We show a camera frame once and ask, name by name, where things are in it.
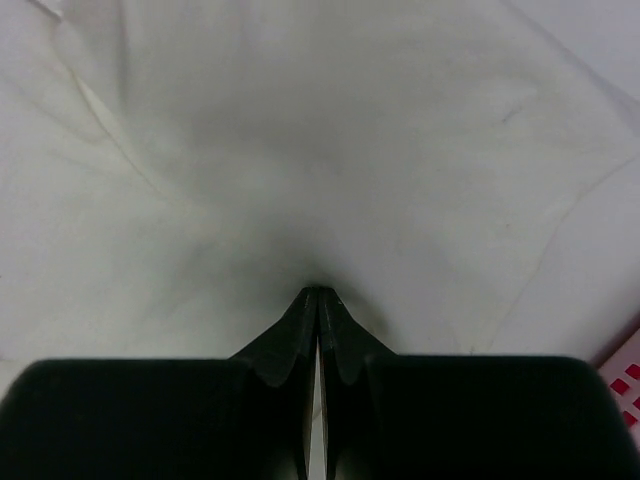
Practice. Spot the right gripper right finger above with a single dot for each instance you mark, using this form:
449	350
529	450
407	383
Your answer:
393	416

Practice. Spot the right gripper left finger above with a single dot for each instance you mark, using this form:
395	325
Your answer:
244	417

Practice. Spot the white t shirt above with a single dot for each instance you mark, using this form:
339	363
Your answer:
173	172

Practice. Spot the white plastic basket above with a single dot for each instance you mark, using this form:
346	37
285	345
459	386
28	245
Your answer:
618	365

